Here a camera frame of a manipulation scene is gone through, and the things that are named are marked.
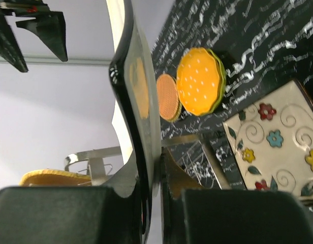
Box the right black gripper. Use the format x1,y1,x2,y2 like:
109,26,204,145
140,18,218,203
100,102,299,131
0,0,68,73

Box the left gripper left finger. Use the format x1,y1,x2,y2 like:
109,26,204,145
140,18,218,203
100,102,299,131
0,152,144,244

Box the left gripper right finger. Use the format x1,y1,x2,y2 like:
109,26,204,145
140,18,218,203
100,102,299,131
161,149,313,243

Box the woven bamboo plate green rim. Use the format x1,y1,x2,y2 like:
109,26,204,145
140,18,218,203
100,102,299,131
168,102,182,123

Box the grey square plate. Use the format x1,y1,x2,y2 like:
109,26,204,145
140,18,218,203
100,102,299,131
106,1,162,243

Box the woven orange rattan plate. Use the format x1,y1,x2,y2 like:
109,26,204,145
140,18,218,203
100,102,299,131
156,74,179,121

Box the orange polka dot plate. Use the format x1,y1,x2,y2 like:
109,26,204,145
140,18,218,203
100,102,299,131
176,47,220,116

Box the green polka dot plate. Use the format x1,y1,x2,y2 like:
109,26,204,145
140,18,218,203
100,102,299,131
200,48,227,116

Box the floral square plate dark rim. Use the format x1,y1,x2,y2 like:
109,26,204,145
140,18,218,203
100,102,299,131
298,198,313,206

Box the steel two-tier dish rack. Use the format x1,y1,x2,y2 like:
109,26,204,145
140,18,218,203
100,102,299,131
64,134,223,190

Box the woven yellow basket plate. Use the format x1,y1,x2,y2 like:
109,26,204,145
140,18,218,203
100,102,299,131
19,169,92,187

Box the black marble pattern mat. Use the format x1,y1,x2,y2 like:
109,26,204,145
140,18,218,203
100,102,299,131
152,1,313,190

